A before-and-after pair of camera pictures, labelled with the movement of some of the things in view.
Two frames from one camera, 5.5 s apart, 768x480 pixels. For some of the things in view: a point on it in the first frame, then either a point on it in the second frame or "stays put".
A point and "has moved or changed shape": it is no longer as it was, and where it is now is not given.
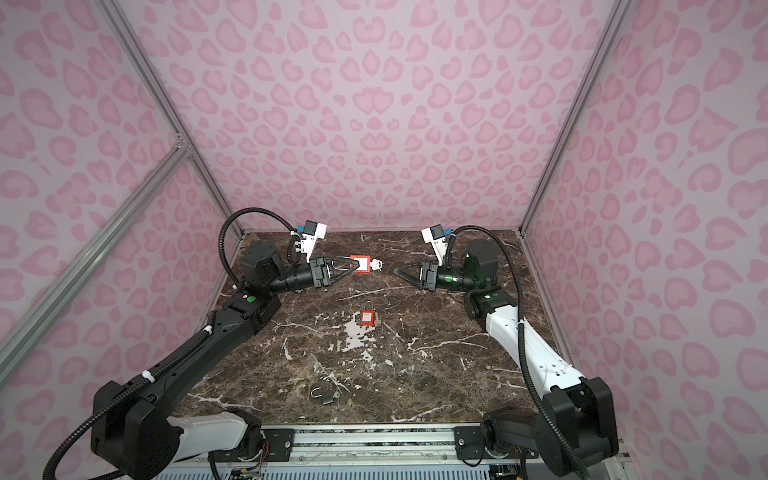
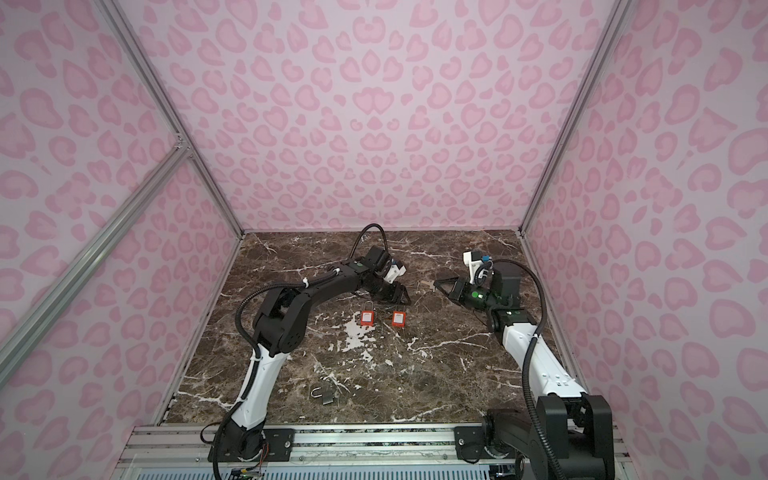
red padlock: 366,263 has moved or changed shape
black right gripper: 427,282 → 460,294
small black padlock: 326,395 stays put
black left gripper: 322,277 → 397,294
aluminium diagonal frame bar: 61,288 stays put
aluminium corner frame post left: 166,108 stays put
